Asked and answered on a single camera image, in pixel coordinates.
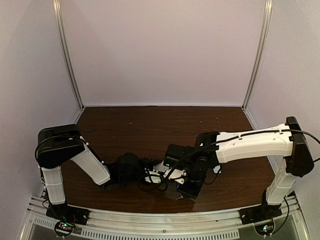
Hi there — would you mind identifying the right black camera cable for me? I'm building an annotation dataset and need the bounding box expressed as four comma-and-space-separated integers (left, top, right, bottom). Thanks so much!
157, 129, 320, 193

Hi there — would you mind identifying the white battery cover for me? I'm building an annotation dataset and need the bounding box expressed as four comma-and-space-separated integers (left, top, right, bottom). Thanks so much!
212, 165, 222, 174

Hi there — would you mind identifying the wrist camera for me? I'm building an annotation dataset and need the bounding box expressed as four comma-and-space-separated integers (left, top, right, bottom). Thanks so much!
163, 168, 187, 185
144, 170, 162, 184

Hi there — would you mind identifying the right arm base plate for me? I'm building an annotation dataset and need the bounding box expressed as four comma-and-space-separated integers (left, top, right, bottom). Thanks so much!
239, 205, 282, 225

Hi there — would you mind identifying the front aluminium rail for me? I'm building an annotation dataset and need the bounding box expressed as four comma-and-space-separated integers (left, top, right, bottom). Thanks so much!
18, 196, 311, 240

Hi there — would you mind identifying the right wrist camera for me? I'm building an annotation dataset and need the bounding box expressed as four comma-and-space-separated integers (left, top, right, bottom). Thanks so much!
163, 168, 187, 185

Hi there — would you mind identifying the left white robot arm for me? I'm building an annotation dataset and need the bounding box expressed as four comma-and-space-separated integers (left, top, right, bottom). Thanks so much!
34, 124, 163, 205

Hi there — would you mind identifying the right aluminium frame post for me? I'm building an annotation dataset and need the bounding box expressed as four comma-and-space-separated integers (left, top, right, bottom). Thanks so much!
242, 0, 273, 111

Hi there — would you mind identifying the aluminium frame post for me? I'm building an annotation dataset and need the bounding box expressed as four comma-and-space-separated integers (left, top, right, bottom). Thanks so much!
52, 0, 84, 110
242, 0, 273, 111

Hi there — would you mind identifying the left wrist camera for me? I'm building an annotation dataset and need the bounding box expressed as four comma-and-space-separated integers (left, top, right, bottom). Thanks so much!
144, 170, 162, 184

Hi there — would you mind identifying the left aluminium frame post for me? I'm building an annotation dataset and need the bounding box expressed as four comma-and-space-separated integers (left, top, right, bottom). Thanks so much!
52, 0, 84, 110

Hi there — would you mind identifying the white remote control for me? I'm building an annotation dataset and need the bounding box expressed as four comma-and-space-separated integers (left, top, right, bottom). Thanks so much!
153, 161, 168, 173

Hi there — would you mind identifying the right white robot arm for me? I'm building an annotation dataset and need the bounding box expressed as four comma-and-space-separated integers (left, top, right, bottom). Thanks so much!
163, 116, 316, 218

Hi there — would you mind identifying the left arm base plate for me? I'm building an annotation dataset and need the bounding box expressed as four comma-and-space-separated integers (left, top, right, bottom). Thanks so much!
45, 205, 90, 226

